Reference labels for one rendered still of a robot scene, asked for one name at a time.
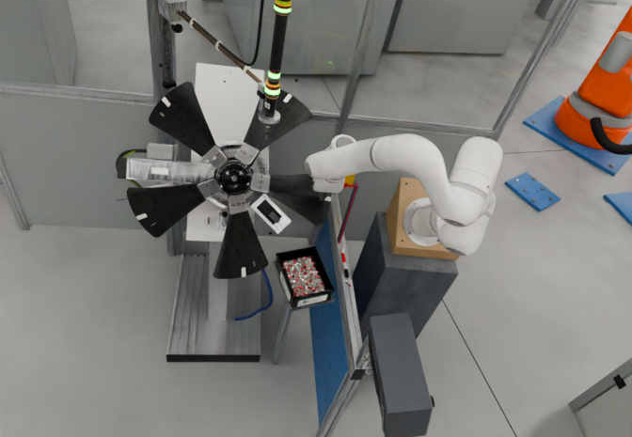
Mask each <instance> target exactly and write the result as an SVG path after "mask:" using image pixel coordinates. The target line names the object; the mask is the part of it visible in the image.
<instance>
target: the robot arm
mask: <svg viewBox="0 0 632 437"><path fill-rule="evenodd" d="M502 156H503V154H502V149H501V147H500V145H499V144H498V143H497V142H496V141H495V140H493V139H491V138H488V137H484V136H474V137H471V138H469V139H467V140H466V141H465V143H464V144H463V145H462V147H461V149H460V151H459V153H458V155H457V157H456V160H455V162H454V165H453V167H452V170H451V172H450V175H449V178H448V177H447V172H446V167H445V163H444V160H443V157H442V155H441V153H440V151H439V149H438V148H437V147H436V146H435V145H434V144H433V143H432V142H430V141H429V140H427V139H426V138H424V137H421V136H419V135H415V134H411V133H402V134H395V135H390V136H383V137H377V138H372V139H366V140H362V141H358V142H356V140H355V139H354V138H352V137H351V136H349V135H345V134H341V135H338V136H336V137H335V138H334V139H333V140H332V142H331V145H330V146H329V147H328V148H327V149H325V150H323V151H320V152H317V153H314V154H311V155H309V156H308V157H307V159H306V161H305V168H306V171H307V173H308V174H309V175H310V176H311V177H313V180H312V181H313V184H312V185H311V186H310V189H311V190H314V191H316V192H318V197H319V198H320V201H325V199H326V198H327V196H328V195H330V194H332V193H339V192H340V191H341V190H342V188H343V185H344V182H345V177H346V176H350V175H353V174H357V173H361V172H366V171H405V172H407V173H410V174H412V175H413V176H415V177H416V178H417V179H418V180H419V181H420V183H421V184H422V186H423V188H424V190H425V192H426V194H427V196H428V197H429V198H420V199H417V200H415V201H413V202H412V203H411V204H410V205H408V207H407V208H406V210H405V212H404V214H403V229H404V232H405V234H406V235H407V237H408V238H409V239H410V240H411V241H412V242H414V243H416V244H419V245H423V246H431V245H435V244H437V243H439V242H441V243H442V245H443V246H444V247H445V248H446V249H447V250H448V251H450V252H452V253H453V254H455V255H458V256H463V257H464V256H469V255H471V254H473V253H474V252H476V251H477V249H478V248H479V246H480V244H481V242H482V239H483V236H484V234H485V231H486V229H487V227H488V224H489V222H490V219H491V216H492V214H493V211H494V208H495V206H496V195H495V194H494V192H493V189H494V186H495V183H496V180H497V177H498V172H499V169H500V166H501V163H502Z"/></svg>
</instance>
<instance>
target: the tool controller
mask: <svg viewBox="0 0 632 437"><path fill-rule="evenodd" d="M368 329H369V353H363V358H364V362H368V361H371V367H365V369H366V375H373V378H374V384H375V390H376V396H377V400H378V406H379V412H380V417H381V422H382V430H383V433H384V434H385V437H415V436H423V435H426V433H427V429H428V426H429V422H430V418H431V414H432V410H433V407H434V406H435V401H434V397H433V396H430V393H429V390H428V386H427V382H426V379H425V375H424V371H423V367H422V363H421V360H420V356H419V349H418V345H417V341H416V338H415V334H414V331H413V327H412V323H411V320H410V316H409V313H408V312H403V313H396V314H388V315H380V316H372V317H370V318H369V327H368Z"/></svg>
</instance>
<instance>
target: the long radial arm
mask: <svg viewBox="0 0 632 437"><path fill-rule="evenodd" d="M208 166H210V164H200V163H188V162H171V161H160V160H149V159H137V158H128V159H127V177H126V179H140V180H154V181H167V182H173V181H174V182H181V183H193V182H196V183H198V182H202V181H204V180H206V179H207V178H208V175H207V174H209V171H207V170H209V169H210V168H209V167H208Z"/></svg>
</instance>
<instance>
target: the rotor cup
mask: <svg viewBox="0 0 632 437"><path fill-rule="evenodd" d="M253 173H254V171H253V168H252V166H249V165H247V164H245V163H243V162H242V161H240V160H238V159H236V158H235V157H229V158H228V159H227V160H226V161H225V162H224V163H223V164H221V165H220V166H219V167H218V168H217V169H215V170H214V173H213V177H214V179H215V180H216V183H217V185H218V187H219V189H220V190H221V193H222V194H224V195H227V196H232V195H242V194H246V193H247V192H248V191H249V190H250V188H251V183H252V176H253ZM233 175H235V176H237V180H236V181H232V180H231V177H232V176H233Z"/></svg>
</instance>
